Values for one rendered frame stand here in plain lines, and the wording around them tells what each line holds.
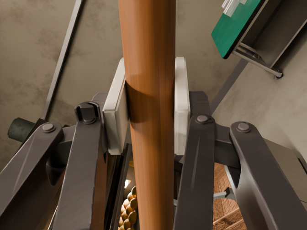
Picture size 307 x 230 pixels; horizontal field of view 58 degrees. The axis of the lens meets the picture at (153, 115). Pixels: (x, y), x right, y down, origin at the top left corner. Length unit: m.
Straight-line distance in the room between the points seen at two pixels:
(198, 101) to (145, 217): 0.12
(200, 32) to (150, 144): 3.82
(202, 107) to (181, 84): 0.02
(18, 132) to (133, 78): 4.09
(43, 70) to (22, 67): 0.31
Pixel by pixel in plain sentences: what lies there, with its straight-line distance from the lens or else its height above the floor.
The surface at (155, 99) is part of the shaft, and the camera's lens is 0.16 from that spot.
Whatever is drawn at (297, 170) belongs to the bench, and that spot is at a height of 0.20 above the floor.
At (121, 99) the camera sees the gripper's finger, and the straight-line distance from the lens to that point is 0.15.
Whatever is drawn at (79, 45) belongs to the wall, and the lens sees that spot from 4.18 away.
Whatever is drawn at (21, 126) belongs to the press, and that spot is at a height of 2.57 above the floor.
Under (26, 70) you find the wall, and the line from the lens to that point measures 4.62.
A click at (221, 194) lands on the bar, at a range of 1.57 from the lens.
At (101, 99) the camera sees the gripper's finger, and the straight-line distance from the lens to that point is 0.17.
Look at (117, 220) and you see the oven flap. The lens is 1.67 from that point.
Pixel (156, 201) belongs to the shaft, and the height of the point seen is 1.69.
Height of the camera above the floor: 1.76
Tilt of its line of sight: 12 degrees down
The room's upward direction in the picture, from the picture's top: 67 degrees counter-clockwise
